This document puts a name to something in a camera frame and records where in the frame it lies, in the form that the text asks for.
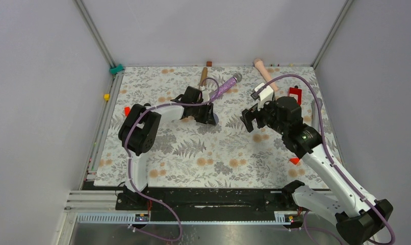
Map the teal corner clamp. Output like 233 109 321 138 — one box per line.
109 64 124 75

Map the silver grey microphone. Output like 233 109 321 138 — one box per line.
311 98 323 133

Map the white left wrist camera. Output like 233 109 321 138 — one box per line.
199 86 212 102

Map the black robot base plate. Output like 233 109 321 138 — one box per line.
115 187 305 223

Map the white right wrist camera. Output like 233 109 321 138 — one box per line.
251 83 274 111

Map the red box with label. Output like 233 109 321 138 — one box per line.
288 86 302 105

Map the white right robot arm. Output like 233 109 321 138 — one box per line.
240 96 393 244

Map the purple glitter microphone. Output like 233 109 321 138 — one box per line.
210 73 242 101

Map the gold microphone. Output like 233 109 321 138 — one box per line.
199 67 208 87

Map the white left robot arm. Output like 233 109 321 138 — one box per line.
118 86 218 210

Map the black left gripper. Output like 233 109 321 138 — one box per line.
191 101 216 126

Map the pink microphone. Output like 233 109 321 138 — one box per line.
253 58 272 83

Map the red triangle block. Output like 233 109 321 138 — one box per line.
289 158 300 165

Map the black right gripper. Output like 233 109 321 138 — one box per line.
240 97 288 135

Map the floral table mat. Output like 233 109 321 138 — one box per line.
94 66 326 189

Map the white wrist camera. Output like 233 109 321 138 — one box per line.
251 83 274 111
199 86 212 102

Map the small red block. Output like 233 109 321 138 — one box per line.
124 107 131 117

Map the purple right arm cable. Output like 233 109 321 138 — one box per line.
254 74 396 245

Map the purple earbud charging case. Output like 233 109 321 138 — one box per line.
210 114 219 125

